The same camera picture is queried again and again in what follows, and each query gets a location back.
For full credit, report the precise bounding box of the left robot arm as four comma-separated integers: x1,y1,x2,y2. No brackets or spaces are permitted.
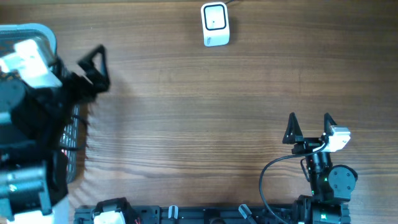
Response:
1,40,110,223

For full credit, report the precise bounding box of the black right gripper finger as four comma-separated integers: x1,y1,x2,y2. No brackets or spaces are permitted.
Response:
324,113,336,136
282,112,303,144

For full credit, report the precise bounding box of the white barcode scanner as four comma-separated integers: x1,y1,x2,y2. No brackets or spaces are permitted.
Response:
200,2,230,47

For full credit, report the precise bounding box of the grey plastic mesh basket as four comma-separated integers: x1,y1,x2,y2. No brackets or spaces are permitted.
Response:
1,23,79,183

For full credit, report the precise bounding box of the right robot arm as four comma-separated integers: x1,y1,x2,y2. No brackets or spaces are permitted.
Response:
282,113,358,223

